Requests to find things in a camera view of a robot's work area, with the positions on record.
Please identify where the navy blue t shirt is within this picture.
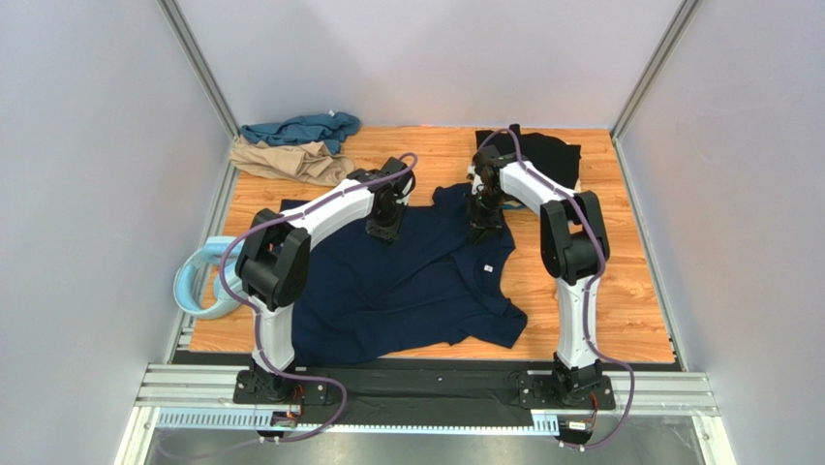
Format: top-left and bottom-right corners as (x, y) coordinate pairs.
(291, 183), (528, 366)

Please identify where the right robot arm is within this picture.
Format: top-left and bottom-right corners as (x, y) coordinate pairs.
(468, 146), (609, 373)

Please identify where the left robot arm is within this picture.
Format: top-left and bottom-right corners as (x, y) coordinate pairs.
(235, 158), (414, 376)

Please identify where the beige t shirt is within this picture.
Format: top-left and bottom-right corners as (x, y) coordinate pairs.
(229, 137), (356, 187)

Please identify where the folded black t shirt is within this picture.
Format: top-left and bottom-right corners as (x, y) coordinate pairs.
(474, 123), (581, 189)

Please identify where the teal blue t shirt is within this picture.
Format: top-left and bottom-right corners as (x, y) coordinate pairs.
(239, 111), (361, 155)

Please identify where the light blue round device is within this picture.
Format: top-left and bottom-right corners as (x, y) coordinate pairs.
(172, 235), (250, 321)

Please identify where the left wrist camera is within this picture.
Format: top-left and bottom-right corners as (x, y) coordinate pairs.
(373, 155), (416, 205)

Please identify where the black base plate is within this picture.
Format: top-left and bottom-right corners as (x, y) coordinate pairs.
(170, 351), (684, 427)

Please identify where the right aluminium corner post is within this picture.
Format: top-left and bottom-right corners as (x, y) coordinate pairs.
(610, 0), (702, 142)

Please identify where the aluminium corner post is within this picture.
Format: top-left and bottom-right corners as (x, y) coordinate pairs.
(157, 0), (239, 140)
(610, 0), (702, 142)

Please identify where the aluminium front rail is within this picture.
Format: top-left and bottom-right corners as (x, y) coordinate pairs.
(116, 356), (735, 464)

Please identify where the left aluminium corner post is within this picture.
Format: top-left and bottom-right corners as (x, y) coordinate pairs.
(157, 0), (239, 140)

